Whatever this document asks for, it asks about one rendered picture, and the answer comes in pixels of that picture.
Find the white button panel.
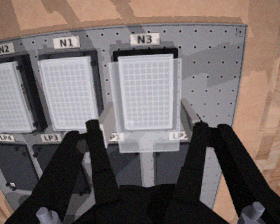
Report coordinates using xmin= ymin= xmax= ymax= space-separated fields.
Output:
xmin=63 ymin=215 xmax=79 ymax=224

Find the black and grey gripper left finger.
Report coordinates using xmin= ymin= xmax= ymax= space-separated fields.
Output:
xmin=4 ymin=102 xmax=130 ymax=224

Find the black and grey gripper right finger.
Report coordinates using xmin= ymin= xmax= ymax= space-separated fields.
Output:
xmin=164 ymin=98 xmax=280 ymax=224

